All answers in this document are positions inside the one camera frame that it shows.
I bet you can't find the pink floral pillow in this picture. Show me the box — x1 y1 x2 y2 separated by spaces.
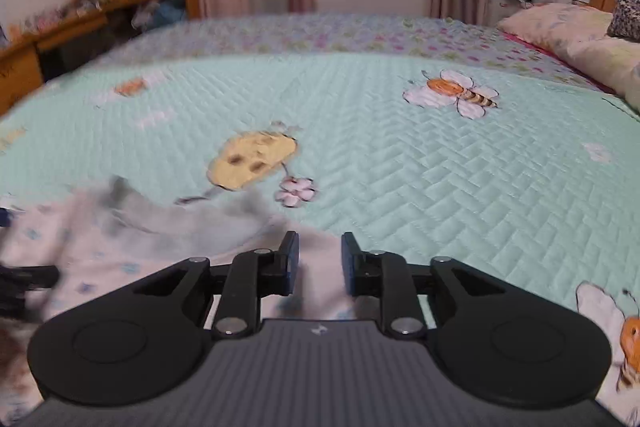
496 2 640 116

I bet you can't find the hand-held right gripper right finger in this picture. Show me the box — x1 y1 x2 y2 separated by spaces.
341 232 506 340

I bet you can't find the white printed long-sleeve shirt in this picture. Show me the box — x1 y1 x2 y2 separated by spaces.
0 176 378 427

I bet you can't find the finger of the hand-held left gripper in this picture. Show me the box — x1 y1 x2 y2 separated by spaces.
0 263 61 323

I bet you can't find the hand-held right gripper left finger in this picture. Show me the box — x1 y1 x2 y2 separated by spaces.
134 231 301 340

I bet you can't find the purple floral bedsheet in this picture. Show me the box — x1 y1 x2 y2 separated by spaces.
100 12 617 96

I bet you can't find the dark patterned garment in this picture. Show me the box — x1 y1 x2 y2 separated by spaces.
606 0 640 44

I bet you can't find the mint bee-print quilt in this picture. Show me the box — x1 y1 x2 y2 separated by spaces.
0 52 640 423

